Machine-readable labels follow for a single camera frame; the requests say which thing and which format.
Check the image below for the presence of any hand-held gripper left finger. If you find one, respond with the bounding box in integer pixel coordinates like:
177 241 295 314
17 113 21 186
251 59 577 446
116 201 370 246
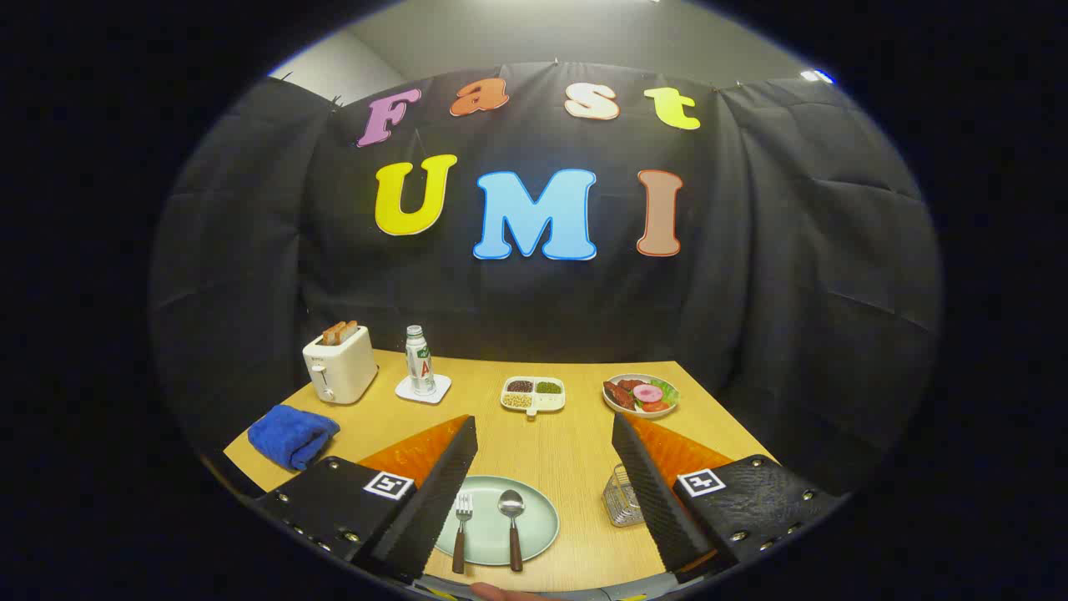
250 415 479 583

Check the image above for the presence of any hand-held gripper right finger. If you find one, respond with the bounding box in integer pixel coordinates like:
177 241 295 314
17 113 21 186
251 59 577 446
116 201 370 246
611 412 844 583

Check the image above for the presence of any wooden handled fork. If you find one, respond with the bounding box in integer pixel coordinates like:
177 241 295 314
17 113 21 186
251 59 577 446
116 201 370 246
451 492 474 575

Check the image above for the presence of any wooden handled spoon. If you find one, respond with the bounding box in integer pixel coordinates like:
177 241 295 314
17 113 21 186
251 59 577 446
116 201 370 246
498 489 526 573

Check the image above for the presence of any white food plate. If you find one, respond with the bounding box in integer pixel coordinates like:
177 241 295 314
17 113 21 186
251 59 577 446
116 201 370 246
602 373 680 419

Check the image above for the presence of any pale green plate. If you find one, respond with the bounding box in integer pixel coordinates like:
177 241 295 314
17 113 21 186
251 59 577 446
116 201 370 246
434 475 560 567

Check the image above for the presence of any white square coaster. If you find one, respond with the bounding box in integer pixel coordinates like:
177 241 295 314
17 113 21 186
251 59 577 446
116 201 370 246
395 373 452 406

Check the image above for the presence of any clear plastic drink bottle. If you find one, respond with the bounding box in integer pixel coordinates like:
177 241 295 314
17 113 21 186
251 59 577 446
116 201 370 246
406 325 436 396

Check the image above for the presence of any white divided dish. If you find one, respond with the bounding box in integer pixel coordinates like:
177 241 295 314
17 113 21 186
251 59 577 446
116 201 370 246
501 376 567 417

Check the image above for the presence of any blue folded towel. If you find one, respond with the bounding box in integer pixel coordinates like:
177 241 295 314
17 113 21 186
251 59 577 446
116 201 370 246
247 405 341 472

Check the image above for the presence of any cream toaster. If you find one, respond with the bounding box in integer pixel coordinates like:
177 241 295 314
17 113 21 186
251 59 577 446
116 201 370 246
302 326 379 406

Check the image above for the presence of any metal wire basket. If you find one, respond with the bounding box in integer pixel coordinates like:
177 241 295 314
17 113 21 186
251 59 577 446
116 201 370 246
602 463 647 528

